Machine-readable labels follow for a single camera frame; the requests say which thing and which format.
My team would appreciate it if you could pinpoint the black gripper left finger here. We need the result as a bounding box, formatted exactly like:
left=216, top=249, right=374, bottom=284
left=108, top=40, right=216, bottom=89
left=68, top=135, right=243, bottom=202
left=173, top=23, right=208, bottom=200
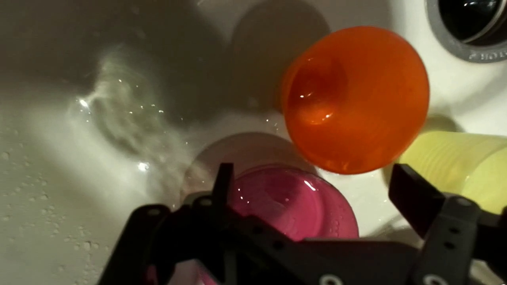
left=97, top=164, right=249, bottom=285

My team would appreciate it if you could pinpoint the white ceramic sink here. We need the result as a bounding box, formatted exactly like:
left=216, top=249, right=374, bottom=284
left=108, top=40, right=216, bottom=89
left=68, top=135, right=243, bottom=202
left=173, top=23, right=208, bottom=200
left=0, top=0, right=506, bottom=285

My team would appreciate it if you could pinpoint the orange plastic cup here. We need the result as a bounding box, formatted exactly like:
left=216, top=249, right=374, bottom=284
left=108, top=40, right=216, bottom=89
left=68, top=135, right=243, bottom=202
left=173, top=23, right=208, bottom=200
left=281, top=26, right=430, bottom=175

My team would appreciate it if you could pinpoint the metal sink drain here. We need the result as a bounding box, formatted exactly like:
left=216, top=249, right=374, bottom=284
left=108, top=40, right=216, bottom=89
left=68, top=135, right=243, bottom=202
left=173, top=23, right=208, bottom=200
left=425, top=0, right=507, bottom=64

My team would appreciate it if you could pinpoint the yellow plastic cup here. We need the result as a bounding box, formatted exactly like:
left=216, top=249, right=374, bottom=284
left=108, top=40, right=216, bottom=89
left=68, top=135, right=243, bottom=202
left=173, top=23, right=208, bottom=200
left=400, top=132, right=507, bottom=215

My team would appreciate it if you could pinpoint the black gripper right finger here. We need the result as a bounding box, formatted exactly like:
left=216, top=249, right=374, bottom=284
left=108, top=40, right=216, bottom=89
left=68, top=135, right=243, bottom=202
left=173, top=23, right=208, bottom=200
left=388, top=165, right=507, bottom=285

